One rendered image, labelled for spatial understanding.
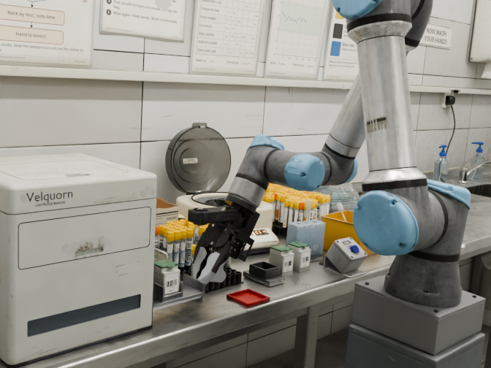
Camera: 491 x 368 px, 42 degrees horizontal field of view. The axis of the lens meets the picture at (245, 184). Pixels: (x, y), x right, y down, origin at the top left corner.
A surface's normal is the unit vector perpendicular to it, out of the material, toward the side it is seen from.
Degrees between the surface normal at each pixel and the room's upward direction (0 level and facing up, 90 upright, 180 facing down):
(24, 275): 90
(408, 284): 71
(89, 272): 90
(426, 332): 90
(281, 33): 95
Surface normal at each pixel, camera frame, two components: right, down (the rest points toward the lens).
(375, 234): -0.69, 0.18
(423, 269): -0.33, -0.17
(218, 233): -0.58, -0.42
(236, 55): 0.71, 0.25
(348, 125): -0.43, 0.25
